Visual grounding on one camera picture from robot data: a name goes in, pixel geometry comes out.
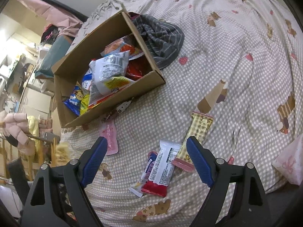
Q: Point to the pink curtain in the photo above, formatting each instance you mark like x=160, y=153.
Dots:
x=67, y=23

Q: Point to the white purple snack bar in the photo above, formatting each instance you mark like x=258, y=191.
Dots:
x=136, y=188

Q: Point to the yellow snack bag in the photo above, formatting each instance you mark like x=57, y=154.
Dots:
x=84, y=104

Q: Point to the brown cardboard box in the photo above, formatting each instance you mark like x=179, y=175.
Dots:
x=70, y=70

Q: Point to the grey striped cloth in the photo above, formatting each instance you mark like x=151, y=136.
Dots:
x=163, y=40

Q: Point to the black chair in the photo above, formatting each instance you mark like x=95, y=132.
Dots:
x=19, y=180

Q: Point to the pink puffer jacket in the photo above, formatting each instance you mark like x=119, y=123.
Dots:
x=15, y=129

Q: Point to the pink flat snack packet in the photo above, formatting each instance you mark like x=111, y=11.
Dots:
x=108, y=130

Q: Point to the pile of dark clothes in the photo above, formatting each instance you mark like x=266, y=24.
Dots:
x=49, y=35

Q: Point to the white red snack bag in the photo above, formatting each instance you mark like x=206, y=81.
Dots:
x=108, y=77

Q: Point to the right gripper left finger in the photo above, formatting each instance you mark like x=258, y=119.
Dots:
x=57, y=196

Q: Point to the white orange shrimp snack bag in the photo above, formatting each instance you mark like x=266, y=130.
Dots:
x=126, y=43

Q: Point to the pink cloth at edge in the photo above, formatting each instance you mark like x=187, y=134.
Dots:
x=289, y=162

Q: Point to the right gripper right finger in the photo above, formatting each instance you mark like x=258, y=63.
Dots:
x=236, y=195

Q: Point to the blue cartoon snack bag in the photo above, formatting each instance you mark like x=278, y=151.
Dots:
x=73, y=103

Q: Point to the white blue striped snack bag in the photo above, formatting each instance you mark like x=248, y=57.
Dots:
x=86, y=80

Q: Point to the white red wafer packet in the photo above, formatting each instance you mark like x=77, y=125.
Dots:
x=162, y=170

